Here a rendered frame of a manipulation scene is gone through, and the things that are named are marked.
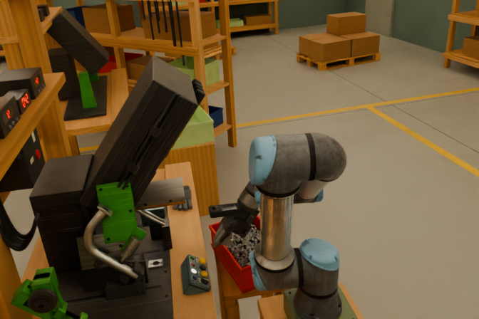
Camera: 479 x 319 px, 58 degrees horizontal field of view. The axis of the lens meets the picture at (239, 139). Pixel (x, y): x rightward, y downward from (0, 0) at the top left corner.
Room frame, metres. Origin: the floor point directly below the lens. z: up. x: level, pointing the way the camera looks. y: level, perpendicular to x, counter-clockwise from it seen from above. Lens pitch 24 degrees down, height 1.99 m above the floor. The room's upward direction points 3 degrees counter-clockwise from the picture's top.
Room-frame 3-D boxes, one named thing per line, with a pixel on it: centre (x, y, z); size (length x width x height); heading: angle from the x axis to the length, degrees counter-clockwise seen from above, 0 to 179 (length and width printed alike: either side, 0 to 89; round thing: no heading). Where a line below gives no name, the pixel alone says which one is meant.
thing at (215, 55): (8.25, 0.64, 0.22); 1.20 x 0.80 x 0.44; 144
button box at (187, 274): (1.22, 0.19, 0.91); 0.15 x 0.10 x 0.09; 9
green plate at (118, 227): (1.30, 0.44, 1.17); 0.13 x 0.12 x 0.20; 9
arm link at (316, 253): (1.03, -0.21, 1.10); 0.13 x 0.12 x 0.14; 93
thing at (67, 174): (1.45, 0.66, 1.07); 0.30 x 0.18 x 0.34; 9
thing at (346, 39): (7.52, -1.81, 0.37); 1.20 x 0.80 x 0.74; 112
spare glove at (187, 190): (1.75, 0.29, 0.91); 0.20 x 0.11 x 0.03; 6
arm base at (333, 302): (1.03, -0.22, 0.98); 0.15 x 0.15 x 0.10
